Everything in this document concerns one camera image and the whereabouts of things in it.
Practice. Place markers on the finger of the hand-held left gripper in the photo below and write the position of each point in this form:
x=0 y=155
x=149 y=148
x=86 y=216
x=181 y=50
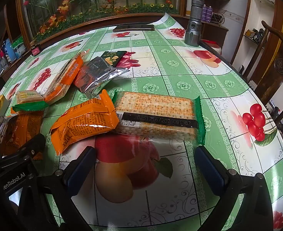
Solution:
x=30 y=149

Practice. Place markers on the pink jar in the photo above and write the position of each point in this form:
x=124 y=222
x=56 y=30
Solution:
x=35 y=51

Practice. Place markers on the wall shelf with clutter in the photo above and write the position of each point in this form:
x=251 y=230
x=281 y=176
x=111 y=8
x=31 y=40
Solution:
x=254 y=35

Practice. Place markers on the flower display case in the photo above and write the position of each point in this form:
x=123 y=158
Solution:
x=95 y=2

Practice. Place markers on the orange snack packet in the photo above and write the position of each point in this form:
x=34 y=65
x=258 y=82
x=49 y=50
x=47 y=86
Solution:
x=83 y=122
x=21 y=127

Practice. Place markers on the blue bag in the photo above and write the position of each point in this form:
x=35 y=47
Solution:
x=9 y=50

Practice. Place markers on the dark wooden chair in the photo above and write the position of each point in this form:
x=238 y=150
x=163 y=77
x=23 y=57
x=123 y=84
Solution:
x=273 y=65

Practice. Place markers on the black smartphone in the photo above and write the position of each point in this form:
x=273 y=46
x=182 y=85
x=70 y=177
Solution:
x=133 y=28

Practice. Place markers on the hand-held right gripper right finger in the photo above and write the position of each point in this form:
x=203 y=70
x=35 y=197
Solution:
x=208 y=170

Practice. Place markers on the dark green snack packet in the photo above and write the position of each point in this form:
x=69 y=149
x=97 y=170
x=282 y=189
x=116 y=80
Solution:
x=113 y=57

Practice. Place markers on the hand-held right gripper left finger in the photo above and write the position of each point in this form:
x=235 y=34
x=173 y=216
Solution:
x=77 y=173

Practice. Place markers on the long orange cracker packet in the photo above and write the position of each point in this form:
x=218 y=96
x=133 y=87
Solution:
x=62 y=79

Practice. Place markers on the small green cracker packet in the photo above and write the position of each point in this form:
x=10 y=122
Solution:
x=28 y=98

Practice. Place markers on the small orange-red snack packet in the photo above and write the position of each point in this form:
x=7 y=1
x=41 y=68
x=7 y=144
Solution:
x=78 y=81

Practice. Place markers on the fruit print tablecloth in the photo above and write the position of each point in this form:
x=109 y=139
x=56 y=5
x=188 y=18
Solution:
x=180 y=77

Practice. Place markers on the large cracker packet green ends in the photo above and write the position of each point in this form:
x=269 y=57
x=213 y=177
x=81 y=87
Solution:
x=156 y=110

